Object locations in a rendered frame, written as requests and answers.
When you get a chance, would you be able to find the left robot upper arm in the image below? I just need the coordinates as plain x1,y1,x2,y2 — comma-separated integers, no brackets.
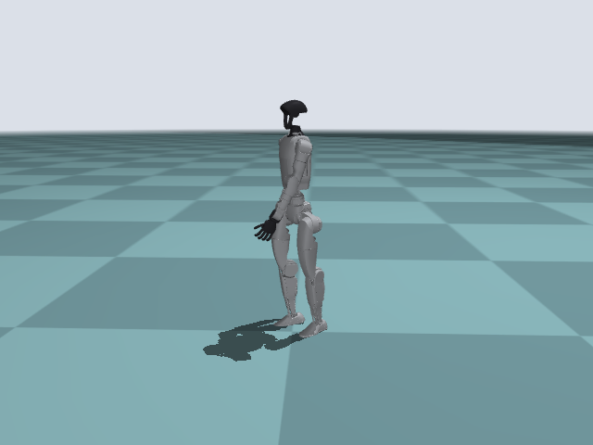
284,139,312,186

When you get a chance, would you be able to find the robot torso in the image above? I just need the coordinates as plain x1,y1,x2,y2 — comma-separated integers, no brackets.
279,131,311,224

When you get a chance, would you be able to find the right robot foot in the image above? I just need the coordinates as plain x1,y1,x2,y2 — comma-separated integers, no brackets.
274,312,305,326

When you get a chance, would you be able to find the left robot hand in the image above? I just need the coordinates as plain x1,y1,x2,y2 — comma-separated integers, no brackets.
254,210,283,241

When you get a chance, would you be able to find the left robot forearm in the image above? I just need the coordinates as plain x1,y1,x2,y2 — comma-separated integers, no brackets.
272,177,299,221

